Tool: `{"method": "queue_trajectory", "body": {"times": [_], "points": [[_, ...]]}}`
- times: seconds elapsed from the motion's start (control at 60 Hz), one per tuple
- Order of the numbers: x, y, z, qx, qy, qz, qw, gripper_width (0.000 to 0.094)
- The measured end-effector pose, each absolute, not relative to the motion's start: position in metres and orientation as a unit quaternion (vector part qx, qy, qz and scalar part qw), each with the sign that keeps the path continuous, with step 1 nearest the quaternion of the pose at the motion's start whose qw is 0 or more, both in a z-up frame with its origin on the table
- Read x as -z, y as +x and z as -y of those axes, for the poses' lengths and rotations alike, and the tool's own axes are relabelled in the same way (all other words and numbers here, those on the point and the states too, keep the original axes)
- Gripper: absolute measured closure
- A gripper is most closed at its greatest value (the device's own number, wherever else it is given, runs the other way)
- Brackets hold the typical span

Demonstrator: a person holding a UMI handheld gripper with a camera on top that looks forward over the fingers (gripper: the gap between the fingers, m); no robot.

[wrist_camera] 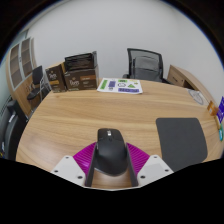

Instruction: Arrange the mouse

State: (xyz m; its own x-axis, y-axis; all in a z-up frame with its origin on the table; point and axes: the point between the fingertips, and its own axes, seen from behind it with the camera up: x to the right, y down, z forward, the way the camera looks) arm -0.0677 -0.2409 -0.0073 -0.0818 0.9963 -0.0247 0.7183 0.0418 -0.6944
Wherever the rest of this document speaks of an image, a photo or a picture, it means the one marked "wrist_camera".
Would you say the black visitor chair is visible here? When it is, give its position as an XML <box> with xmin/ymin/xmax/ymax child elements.
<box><xmin>26</xmin><ymin>65</ymin><xmax>51</xmax><ymax>101</ymax></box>

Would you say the small orange-brown box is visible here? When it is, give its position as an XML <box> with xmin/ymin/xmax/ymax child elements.
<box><xmin>206</xmin><ymin>100</ymin><xmax>220</xmax><ymax>117</ymax></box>

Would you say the black mesh office chair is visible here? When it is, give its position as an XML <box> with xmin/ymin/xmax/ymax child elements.
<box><xmin>122</xmin><ymin>47</ymin><xmax>171</xmax><ymax>84</ymax></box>

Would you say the wide brown cardboard box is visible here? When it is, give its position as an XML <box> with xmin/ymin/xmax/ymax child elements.
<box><xmin>63</xmin><ymin>65</ymin><xmax>100</xmax><ymax>92</ymax></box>

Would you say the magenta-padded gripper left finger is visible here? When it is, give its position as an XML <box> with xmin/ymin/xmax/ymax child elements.
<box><xmin>50</xmin><ymin>141</ymin><xmax>98</xmax><ymax>188</ymax></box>

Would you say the wooden shelf unit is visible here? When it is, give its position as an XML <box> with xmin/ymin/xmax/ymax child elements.
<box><xmin>5</xmin><ymin>36</ymin><xmax>38</xmax><ymax>116</ymax></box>

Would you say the black cardboard box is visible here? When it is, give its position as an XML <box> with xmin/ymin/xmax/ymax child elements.
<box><xmin>63</xmin><ymin>50</ymin><xmax>98</xmax><ymax>72</ymax></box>

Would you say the tall brown cardboard box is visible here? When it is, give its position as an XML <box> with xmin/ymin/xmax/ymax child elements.
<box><xmin>45</xmin><ymin>63</ymin><xmax>68</xmax><ymax>94</ymax></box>

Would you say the black computer mouse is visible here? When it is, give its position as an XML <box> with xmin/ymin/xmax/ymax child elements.
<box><xmin>94</xmin><ymin>127</ymin><xmax>129</xmax><ymax>177</ymax></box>

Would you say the black leather armchair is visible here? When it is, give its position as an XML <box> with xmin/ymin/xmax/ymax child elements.
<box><xmin>0</xmin><ymin>99</ymin><xmax>28</xmax><ymax>161</ymax></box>

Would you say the wooden side desk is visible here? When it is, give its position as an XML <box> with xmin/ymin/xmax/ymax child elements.
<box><xmin>166</xmin><ymin>64</ymin><xmax>214</xmax><ymax>104</ymax></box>

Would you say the white sticker sheet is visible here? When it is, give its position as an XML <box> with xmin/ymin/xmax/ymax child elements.
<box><xmin>96</xmin><ymin>77</ymin><xmax>144</xmax><ymax>95</ymax></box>

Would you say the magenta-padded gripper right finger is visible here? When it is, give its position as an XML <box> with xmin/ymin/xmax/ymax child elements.
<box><xmin>125</xmin><ymin>142</ymin><xmax>175</xmax><ymax>188</ymax></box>

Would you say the purple card package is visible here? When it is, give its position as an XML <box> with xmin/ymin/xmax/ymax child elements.
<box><xmin>215</xmin><ymin>96</ymin><xmax>224</xmax><ymax>124</ymax></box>

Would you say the dark grey mouse pad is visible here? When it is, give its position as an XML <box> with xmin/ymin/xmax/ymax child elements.
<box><xmin>155</xmin><ymin>117</ymin><xmax>209</xmax><ymax>173</ymax></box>

